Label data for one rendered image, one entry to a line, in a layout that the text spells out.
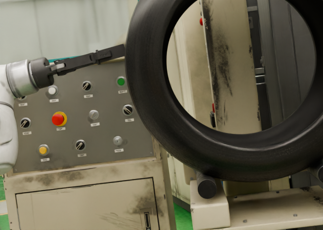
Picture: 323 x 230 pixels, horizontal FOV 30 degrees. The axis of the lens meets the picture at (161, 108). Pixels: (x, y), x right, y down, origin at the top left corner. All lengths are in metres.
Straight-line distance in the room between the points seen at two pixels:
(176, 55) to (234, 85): 3.07
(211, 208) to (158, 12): 0.47
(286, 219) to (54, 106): 0.98
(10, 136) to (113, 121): 0.69
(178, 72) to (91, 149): 2.78
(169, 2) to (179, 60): 3.40
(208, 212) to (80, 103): 0.82
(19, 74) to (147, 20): 0.35
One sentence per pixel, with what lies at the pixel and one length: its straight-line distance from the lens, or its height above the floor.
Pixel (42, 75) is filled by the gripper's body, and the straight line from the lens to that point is 1.52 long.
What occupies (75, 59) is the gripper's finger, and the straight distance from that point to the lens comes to 1.49.
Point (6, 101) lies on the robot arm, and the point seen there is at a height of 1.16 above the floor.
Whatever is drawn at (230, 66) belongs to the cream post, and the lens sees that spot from 1.76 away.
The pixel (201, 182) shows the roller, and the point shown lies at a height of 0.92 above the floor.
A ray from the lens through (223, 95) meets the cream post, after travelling 1.76.
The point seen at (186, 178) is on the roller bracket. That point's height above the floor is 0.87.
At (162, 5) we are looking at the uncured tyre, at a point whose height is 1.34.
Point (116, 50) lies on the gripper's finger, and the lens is 1.51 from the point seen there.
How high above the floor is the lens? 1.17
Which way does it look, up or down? 3 degrees down
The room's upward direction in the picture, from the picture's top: 7 degrees counter-clockwise
